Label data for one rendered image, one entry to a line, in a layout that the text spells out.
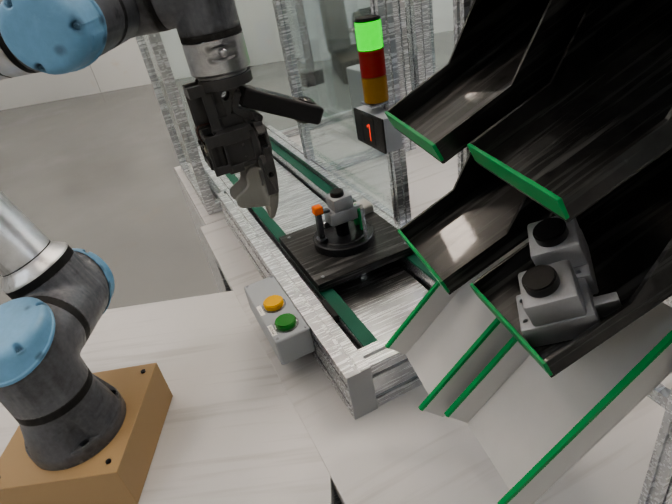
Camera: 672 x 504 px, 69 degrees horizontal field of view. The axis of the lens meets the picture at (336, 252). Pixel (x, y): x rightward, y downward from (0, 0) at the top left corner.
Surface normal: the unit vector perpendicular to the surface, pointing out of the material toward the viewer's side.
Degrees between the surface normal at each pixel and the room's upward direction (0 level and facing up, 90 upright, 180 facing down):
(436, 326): 45
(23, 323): 9
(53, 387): 90
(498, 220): 25
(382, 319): 0
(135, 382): 2
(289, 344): 90
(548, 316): 101
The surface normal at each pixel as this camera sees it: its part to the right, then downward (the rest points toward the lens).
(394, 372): 0.43, 0.43
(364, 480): -0.16, -0.83
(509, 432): -0.79, -0.40
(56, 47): 0.01, 0.56
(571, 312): -0.14, 0.70
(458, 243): -0.55, -0.64
